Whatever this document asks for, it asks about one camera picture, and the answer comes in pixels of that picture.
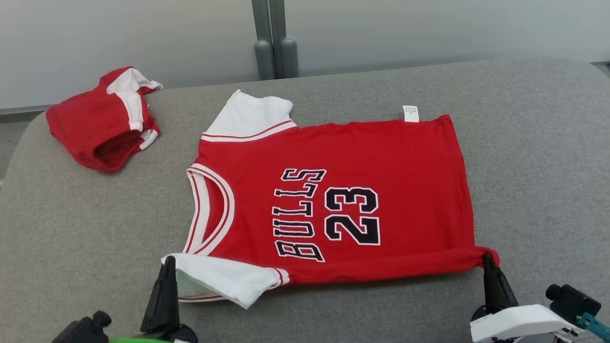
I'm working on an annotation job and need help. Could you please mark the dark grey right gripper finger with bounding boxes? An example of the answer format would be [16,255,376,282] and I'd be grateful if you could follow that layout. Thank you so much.
[489,253,519,310]
[482,252,502,311]

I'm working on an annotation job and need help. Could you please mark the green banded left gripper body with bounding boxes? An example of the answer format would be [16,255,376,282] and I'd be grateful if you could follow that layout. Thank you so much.
[109,324,198,343]

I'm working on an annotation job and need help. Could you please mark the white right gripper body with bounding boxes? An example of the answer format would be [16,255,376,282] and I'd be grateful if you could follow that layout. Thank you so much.
[469,304,580,343]

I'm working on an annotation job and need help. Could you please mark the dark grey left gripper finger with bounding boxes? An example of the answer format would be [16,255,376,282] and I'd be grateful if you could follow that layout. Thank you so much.
[140,256,168,334]
[163,256,181,333]

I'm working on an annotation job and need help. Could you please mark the red Bulls 23 jersey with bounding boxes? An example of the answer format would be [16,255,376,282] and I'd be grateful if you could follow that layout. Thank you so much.
[161,90,500,309]

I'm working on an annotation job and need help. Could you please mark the red and white shorts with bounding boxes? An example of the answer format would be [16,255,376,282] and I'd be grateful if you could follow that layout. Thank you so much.
[46,66,163,173]

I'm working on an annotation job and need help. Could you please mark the teal right camera connector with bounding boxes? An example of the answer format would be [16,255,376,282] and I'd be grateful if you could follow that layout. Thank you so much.
[574,312,610,341]

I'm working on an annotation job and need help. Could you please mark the grey partition post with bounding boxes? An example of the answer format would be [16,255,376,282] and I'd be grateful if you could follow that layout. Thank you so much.
[251,0,275,81]
[269,0,299,79]

